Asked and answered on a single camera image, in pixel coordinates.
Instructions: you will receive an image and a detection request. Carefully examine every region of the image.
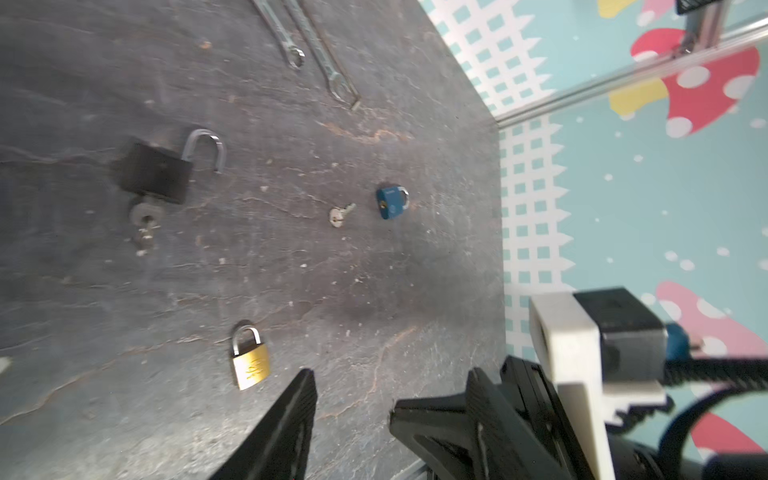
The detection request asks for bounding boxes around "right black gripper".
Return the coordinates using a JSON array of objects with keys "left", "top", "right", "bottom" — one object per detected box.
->
[{"left": 388, "top": 355, "right": 661, "bottom": 480}]

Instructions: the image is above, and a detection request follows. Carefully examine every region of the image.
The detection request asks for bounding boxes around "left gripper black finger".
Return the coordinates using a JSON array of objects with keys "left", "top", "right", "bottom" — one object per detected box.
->
[{"left": 212, "top": 369, "right": 318, "bottom": 480}]

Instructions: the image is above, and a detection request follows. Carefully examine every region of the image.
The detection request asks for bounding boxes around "brass padlock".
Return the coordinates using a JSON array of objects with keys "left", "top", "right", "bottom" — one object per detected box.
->
[{"left": 230, "top": 320, "right": 270, "bottom": 391}]

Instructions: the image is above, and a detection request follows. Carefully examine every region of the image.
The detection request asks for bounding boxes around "small key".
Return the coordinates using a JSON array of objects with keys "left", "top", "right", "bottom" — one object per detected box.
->
[{"left": 329, "top": 203, "right": 356, "bottom": 228}]

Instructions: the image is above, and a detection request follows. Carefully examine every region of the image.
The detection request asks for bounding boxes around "blue padlock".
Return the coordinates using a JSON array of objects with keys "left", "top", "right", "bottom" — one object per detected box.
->
[{"left": 376, "top": 186, "right": 410, "bottom": 220}]

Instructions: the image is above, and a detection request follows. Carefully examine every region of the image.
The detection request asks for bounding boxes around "dark purple padlock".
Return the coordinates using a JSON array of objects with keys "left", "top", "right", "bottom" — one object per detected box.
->
[{"left": 118, "top": 129, "right": 227, "bottom": 204}]

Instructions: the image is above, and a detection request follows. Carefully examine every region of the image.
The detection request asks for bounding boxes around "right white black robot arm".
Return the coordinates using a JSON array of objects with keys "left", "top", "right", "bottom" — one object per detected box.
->
[{"left": 389, "top": 356, "right": 767, "bottom": 479}]

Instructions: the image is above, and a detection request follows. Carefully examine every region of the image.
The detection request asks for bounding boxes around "short silver wrench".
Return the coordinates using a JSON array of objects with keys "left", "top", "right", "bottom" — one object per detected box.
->
[{"left": 285, "top": 0, "right": 361, "bottom": 111}]

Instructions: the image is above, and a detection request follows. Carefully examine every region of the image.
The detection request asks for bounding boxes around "long silver wrench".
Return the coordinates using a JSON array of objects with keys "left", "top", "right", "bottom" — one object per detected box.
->
[{"left": 251, "top": 0, "right": 305, "bottom": 70}]

